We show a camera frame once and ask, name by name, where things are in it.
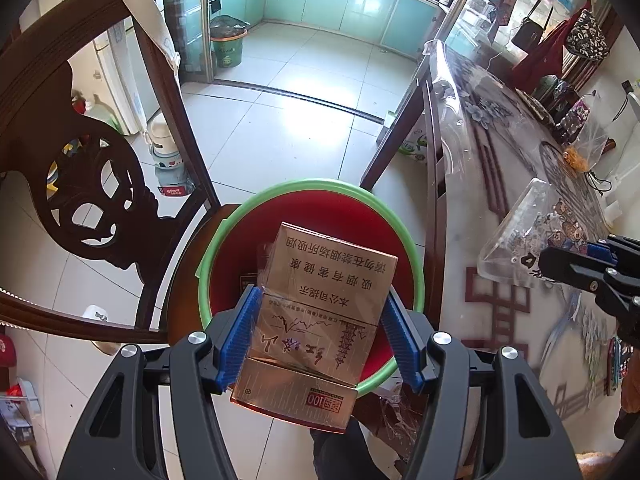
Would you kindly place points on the clear lavender plastic bag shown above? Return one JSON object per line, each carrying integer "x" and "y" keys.
{"x": 575, "y": 350}

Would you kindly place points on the black shoulder bag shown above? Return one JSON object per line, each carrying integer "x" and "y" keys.
{"x": 527, "y": 32}

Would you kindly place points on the clear cartoon printed plastic bag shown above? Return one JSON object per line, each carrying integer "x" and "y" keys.
{"x": 530, "y": 220}

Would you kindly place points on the carved dark wooden chair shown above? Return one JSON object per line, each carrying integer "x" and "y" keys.
{"x": 40, "y": 60}

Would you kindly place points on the white floral electric pot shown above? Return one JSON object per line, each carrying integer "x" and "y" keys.
{"x": 167, "y": 155}

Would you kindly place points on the brown cigarette pack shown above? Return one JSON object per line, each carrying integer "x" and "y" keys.
{"x": 320, "y": 300}

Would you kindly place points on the green white package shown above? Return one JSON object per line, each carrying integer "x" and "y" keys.
{"x": 415, "y": 147}

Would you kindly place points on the black wall power adapter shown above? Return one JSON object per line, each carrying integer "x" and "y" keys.
{"x": 627, "y": 86}

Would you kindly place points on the dining table with floral cover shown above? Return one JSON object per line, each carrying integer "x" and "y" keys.
{"x": 500, "y": 140}

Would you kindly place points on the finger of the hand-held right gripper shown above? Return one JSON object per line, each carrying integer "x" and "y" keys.
{"x": 602, "y": 251}
{"x": 570, "y": 265}

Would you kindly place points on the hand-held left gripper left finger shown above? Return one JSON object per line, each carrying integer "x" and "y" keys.
{"x": 240, "y": 340}

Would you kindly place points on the white refrigerator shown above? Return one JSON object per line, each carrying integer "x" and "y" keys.
{"x": 122, "y": 90}

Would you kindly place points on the dark wooden table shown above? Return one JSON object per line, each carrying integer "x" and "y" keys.
{"x": 400, "y": 115}

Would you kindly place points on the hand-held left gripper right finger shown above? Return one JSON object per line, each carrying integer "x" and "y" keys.
{"x": 405, "y": 345}

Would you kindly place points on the white power strip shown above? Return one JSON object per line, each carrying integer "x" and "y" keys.
{"x": 612, "y": 205}

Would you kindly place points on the person's dark trouser leg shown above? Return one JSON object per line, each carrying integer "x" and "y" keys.
{"x": 350, "y": 450}

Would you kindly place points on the dark red hanging garment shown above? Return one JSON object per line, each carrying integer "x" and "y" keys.
{"x": 540, "y": 65}

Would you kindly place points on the green trash bin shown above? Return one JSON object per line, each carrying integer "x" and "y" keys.
{"x": 227, "y": 45}

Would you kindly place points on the plastic bottle with purple label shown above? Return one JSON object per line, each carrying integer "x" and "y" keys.
{"x": 572, "y": 120}

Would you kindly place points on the red basin with green rim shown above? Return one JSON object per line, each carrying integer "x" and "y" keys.
{"x": 232, "y": 240}

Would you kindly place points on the black white letter print bag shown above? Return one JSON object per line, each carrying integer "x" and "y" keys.
{"x": 590, "y": 35}

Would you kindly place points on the zip bag with orange snacks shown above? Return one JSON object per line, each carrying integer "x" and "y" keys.
{"x": 585, "y": 150}

